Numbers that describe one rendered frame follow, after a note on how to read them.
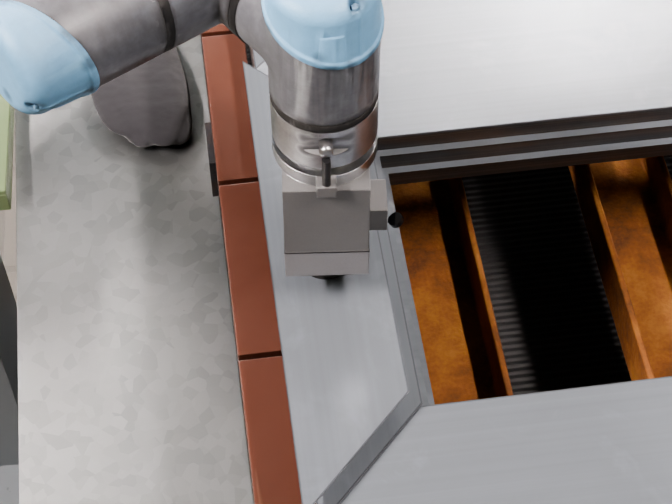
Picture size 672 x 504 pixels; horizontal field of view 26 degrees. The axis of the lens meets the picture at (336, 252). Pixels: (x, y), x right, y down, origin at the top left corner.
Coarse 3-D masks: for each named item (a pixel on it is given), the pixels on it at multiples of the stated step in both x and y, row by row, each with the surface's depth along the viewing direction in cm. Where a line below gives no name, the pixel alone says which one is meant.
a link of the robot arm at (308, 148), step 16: (272, 112) 99; (272, 128) 101; (288, 128) 98; (352, 128) 98; (368, 128) 99; (288, 144) 100; (304, 144) 99; (320, 144) 98; (336, 144) 99; (352, 144) 99; (368, 144) 101; (304, 160) 100; (320, 160) 100; (336, 160) 100; (352, 160) 101
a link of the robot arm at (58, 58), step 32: (0, 0) 91; (32, 0) 91; (64, 0) 91; (96, 0) 91; (128, 0) 92; (160, 0) 93; (0, 32) 89; (32, 32) 89; (64, 32) 90; (96, 32) 91; (128, 32) 92; (160, 32) 94; (0, 64) 91; (32, 64) 89; (64, 64) 90; (96, 64) 92; (128, 64) 94; (32, 96) 91; (64, 96) 92
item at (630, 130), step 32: (480, 128) 126; (512, 128) 126; (544, 128) 127; (576, 128) 128; (608, 128) 128; (640, 128) 128; (384, 160) 127; (416, 160) 127; (448, 160) 128; (480, 160) 128; (512, 160) 128; (544, 160) 128; (576, 160) 129; (608, 160) 130; (384, 256) 118; (416, 320) 118; (416, 352) 114; (416, 384) 111; (384, 448) 108; (352, 480) 106
